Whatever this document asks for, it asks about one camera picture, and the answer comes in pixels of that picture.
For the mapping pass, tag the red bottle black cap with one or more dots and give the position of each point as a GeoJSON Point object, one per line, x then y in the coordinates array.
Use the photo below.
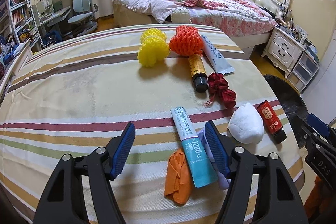
{"type": "Point", "coordinates": [272, 122]}

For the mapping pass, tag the floral quilt bed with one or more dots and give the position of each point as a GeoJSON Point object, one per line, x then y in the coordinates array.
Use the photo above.
{"type": "Point", "coordinates": [236, 18]}

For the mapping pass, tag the orange sleeve forearm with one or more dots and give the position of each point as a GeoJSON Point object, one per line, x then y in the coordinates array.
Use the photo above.
{"type": "Point", "coordinates": [320, 205]}

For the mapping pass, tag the plastic drawer unit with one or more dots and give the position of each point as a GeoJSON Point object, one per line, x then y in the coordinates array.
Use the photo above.
{"type": "Point", "coordinates": [303, 72]}

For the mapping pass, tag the striped bed sheet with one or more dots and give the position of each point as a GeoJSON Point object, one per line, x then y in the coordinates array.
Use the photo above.
{"type": "Point", "coordinates": [75, 96]}

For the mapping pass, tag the orange foam fruit net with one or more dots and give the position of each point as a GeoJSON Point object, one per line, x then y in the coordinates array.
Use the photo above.
{"type": "Point", "coordinates": [187, 41]}

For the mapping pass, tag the white milk powder tube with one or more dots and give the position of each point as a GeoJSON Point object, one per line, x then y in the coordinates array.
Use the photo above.
{"type": "Point", "coordinates": [217, 60]}

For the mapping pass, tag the black lined trash bin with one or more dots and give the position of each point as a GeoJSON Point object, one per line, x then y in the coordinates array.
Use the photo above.
{"type": "Point", "coordinates": [289, 99]}

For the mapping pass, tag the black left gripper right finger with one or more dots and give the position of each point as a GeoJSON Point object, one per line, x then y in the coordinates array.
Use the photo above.
{"type": "Point", "coordinates": [277, 198]}

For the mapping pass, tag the white nightstand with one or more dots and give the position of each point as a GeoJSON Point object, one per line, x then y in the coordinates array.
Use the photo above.
{"type": "Point", "coordinates": [283, 50]}

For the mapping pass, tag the blue-grey desk chair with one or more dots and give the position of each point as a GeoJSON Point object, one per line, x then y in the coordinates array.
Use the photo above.
{"type": "Point", "coordinates": [83, 19]}

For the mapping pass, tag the teal white toothpaste tube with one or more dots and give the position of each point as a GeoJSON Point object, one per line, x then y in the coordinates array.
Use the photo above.
{"type": "Point", "coordinates": [199, 164]}

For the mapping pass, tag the bookshelf with books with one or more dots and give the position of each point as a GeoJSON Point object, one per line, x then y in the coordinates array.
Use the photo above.
{"type": "Point", "coordinates": [18, 24]}

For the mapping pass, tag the yellow bottle black cap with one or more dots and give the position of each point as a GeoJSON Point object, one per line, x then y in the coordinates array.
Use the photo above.
{"type": "Point", "coordinates": [198, 73]}

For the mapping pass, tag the study desk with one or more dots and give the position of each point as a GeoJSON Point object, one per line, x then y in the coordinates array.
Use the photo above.
{"type": "Point", "coordinates": [50, 20]}

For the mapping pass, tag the white crumpled paper ball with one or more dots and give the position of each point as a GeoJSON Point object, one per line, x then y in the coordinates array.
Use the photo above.
{"type": "Point", "coordinates": [246, 125]}

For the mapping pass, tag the dark red ribbon bow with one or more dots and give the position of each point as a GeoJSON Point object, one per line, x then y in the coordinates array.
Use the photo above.
{"type": "Point", "coordinates": [219, 89]}

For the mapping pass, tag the yellow foam fruit net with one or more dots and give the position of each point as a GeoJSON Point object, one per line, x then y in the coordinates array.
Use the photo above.
{"type": "Point", "coordinates": [153, 47]}

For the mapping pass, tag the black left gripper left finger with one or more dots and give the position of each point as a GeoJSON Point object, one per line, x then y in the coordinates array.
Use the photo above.
{"type": "Point", "coordinates": [62, 200]}

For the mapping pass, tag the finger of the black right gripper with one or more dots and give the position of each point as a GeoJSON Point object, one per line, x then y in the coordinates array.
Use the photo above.
{"type": "Point", "coordinates": [323, 129]}
{"type": "Point", "coordinates": [306, 132]}

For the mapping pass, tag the orange crumpled cloth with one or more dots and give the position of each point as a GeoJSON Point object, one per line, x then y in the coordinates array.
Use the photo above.
{"type": "Point", "coordinates": [179, 182]}

